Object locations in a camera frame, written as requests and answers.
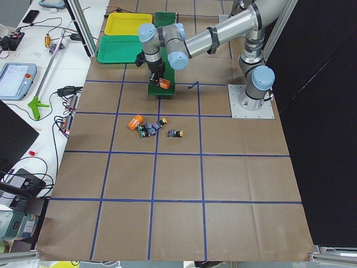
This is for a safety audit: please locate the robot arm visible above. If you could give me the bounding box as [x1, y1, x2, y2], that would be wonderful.
[135, 1, 287, 104]

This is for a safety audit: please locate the black smartphone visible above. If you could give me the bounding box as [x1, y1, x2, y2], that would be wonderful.
[22, 9, 40, 24]

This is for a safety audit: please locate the green plastic tray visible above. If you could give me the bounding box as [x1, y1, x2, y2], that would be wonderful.
[97, 35, 142, 64]

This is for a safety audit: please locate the yellow plastic tray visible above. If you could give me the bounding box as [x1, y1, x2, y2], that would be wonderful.
[104, 12, 153, 36]

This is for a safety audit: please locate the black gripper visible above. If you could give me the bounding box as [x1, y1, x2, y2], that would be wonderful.
[147, 58, 165, 88]

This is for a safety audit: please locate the orange 4680 cylinder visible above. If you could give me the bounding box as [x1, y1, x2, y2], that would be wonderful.
[158, 78, 171, 90]
[127, 114, 143, 131]

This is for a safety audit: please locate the teach pendant tablet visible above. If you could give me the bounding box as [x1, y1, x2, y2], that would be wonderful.
[1, 63, 37, 101]

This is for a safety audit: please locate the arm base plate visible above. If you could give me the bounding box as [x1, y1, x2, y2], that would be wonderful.
[228, 84, 274, 119]

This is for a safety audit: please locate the aluminium frame post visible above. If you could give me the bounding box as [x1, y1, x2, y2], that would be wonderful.
[64, 0, 97, 58]

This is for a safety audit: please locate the green grabber tool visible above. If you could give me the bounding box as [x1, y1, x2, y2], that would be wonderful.
[28, 29, 66, 121]

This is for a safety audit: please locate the green conveyor belt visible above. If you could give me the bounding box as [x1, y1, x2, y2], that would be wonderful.
[148, 12, 176, 99]

